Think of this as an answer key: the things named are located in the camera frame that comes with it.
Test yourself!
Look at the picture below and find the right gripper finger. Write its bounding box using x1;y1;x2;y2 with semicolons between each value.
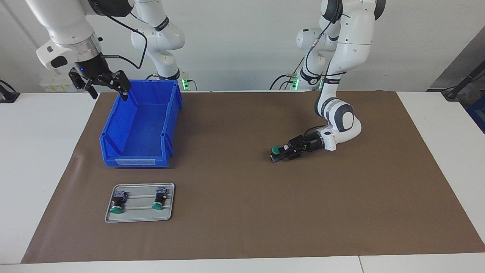
103;70;132;102
69;70;99;100

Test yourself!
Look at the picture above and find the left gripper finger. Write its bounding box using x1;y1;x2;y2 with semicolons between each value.
278;150;304;162
282;136;305;151

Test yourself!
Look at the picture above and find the blue plastic storage bin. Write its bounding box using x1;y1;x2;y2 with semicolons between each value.
99;79;183;168

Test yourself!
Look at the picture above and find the brown table mat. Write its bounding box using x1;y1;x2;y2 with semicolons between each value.
21;91;485;264

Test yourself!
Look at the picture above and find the grey metal tray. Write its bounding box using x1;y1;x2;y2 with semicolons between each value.
104;183;175;223

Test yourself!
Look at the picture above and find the black stand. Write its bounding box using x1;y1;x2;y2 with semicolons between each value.
441;61;485;101

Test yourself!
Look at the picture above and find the blue crate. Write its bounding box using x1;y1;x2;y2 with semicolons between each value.
467;97;485;134

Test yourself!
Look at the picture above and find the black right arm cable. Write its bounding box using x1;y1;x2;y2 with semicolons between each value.
99;11;147;71

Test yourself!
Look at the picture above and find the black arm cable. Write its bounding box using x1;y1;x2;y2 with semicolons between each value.
301;11;347;133
99;11;147;71

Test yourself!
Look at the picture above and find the white wall socket box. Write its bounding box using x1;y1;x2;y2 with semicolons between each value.
40;74;76;93

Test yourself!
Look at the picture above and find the black base cable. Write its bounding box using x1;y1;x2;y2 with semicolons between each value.
270;57;305;90

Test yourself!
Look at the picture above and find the black clamp mount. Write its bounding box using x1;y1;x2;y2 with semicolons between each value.
0;80;20;104

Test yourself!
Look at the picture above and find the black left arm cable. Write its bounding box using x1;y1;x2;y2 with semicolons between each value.
301;11;347;133

